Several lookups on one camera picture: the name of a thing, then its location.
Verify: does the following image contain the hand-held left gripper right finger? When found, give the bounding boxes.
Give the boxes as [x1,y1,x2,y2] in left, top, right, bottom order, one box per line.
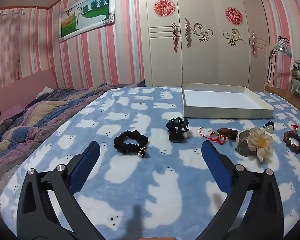
[197,140,284,240]

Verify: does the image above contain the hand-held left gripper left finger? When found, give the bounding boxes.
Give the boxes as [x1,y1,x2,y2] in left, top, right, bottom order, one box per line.
[16,141,108,240]

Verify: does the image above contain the red cord brown bead pendant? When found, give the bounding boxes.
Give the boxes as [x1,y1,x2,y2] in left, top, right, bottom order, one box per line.
[199,127,238,145]

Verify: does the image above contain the black scrunchie with charm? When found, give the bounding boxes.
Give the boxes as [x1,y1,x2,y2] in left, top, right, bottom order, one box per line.
[114,130,149,158]

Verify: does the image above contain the black hair claw clip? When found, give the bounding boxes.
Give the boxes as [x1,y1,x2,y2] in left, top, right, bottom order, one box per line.
[166,117,190,143]

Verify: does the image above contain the cream fabric flower hair clip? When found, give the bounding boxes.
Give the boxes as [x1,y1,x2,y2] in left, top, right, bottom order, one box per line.
[249,127,274,162]

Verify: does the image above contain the white shallow cardboard box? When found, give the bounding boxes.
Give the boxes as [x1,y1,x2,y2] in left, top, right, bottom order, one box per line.
[180,82,275,119]

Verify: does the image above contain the wooden bead bracelet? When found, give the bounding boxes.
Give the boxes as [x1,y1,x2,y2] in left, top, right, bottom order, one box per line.
[283,124,300,153]

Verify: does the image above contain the blue white bear print blanket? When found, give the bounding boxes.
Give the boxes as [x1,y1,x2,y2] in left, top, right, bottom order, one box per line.
[0,86,300,240]

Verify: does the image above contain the striped purple blue quilt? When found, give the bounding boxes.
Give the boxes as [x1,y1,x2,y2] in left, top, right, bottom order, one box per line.
[0,82,147,180]

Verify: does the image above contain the white crumpled cloth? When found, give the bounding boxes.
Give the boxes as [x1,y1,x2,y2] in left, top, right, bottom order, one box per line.
[36,85,53,98]

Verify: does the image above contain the wooden desk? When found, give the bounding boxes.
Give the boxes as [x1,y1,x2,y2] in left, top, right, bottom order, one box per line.
[264,86,300,118]

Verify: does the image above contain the pink headboard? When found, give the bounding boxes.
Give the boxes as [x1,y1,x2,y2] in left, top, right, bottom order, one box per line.
[0,69,58,130]

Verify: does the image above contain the white wardrobe with gold ornaments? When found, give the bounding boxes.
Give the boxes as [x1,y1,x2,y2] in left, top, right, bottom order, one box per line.
[137,0,270,88]

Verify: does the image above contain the pink patterned curtain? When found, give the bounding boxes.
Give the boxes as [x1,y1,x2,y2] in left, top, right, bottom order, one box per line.
[0,9,25,90]

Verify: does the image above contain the red round paper cutout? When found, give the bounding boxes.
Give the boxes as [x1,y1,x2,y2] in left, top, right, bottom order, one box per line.
[154,0,176,17]
[224,6,244,25]

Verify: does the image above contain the jade pendant with black cord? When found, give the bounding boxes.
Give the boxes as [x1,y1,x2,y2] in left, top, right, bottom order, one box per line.
[263,120,275,133]

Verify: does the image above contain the silver framed wall picture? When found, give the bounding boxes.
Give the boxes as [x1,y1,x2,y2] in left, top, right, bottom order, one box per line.
[58,0,115,42]

